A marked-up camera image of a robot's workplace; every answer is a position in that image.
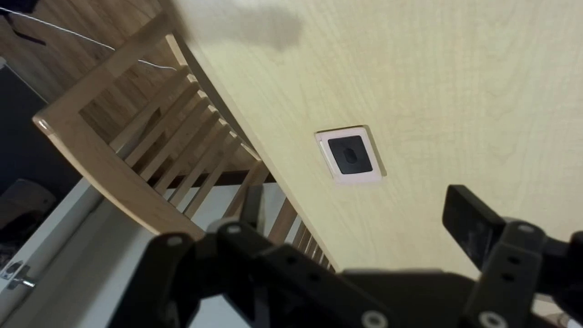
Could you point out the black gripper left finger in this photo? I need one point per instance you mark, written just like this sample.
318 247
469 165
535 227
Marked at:
269 285

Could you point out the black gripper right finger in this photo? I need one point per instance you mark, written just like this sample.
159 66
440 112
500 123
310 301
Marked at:
516 261

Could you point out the right wooden chair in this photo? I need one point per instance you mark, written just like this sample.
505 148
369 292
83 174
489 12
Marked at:
170 154

